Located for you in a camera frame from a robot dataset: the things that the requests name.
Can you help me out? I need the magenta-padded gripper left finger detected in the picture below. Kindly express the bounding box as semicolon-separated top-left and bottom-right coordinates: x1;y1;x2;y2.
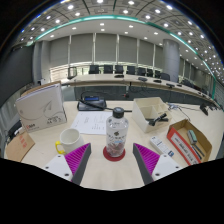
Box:
42;142;92;186

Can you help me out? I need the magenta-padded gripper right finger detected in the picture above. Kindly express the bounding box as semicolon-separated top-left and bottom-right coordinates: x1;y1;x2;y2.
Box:
132;142;184;186

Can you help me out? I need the clear bottle with black cap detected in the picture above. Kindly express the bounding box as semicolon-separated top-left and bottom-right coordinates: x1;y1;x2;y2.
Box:
105;106;130;158

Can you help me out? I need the small white rectangular box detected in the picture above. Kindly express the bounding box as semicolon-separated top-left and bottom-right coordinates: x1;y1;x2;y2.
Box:
149;135;175;158

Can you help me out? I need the flat round red coaster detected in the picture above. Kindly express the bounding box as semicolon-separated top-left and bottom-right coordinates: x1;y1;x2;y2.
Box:
102;145;127;162

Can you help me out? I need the red open cardboard box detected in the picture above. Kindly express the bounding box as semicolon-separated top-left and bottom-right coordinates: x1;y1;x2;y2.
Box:
166;118;213;166

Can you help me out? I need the white printed paper sheet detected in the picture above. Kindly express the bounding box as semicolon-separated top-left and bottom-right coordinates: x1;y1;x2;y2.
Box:
70;110;113;136

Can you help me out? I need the black tool in organizer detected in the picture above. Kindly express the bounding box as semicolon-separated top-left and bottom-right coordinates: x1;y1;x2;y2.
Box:
148;112;169;127

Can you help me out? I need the beige desk organizer box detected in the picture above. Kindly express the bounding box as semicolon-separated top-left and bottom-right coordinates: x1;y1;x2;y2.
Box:
131;96;173;134

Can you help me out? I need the grey stapler in red box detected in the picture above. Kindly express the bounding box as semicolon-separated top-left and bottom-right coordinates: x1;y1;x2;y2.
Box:
186;129;198;145

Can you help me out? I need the brown paper envelope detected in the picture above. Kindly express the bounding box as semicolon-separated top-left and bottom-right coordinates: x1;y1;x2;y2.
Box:
4;130;36;163

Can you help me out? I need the white cardboard paper box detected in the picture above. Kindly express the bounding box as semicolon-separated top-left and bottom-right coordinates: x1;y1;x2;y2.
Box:
15;82;68;134

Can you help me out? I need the black flat device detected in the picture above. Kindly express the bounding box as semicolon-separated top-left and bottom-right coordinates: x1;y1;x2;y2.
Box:
8;119;23;138

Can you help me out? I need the group of ceiling lights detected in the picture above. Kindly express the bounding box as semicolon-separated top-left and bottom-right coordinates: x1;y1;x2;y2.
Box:
19;0;224;78

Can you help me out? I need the white mug with yellow handle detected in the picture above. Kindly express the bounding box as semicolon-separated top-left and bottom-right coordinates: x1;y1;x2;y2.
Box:
54;128;85;155

